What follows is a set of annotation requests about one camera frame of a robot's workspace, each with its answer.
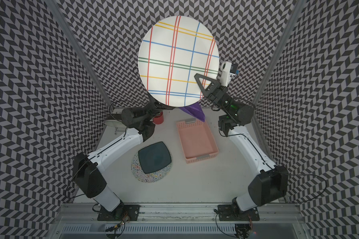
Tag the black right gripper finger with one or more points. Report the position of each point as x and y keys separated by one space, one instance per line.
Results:
x=210 y=83
x=199 y=80

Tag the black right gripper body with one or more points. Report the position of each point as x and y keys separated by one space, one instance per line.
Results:
x=223 y=98

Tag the purple microfibre cloth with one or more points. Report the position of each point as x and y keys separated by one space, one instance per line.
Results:
x=194 y=110

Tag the plaid striped round plate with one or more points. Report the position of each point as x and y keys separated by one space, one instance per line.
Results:
x=172 y=52

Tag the dark teal square plate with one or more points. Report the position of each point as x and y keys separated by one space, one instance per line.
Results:
x=154 y=157

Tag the colourful squiggle pattern plate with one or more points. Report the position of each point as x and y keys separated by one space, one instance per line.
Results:
x=138 y=173

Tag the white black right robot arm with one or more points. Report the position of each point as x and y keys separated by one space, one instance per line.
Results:
x=269 y=181

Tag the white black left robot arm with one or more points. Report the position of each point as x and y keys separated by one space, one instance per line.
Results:
x=88 y=169

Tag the pink plastic basket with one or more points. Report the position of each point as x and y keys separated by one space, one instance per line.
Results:
x=197 y=140

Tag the red ceramic mug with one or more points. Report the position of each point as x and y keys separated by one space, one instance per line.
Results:
x=159 y=119

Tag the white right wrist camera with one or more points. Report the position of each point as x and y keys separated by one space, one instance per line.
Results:
x=228 y=71

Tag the aluminium corner post right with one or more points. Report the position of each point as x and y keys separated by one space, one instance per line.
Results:
x=297 y=11

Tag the aluminium corner post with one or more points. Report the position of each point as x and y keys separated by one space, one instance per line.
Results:
x=58 y=16
x=297 y=11

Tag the aluminium corner post left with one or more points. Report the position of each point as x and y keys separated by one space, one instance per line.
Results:
x=58 y=16

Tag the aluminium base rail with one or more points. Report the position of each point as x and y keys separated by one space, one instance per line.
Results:
x=181 y=213

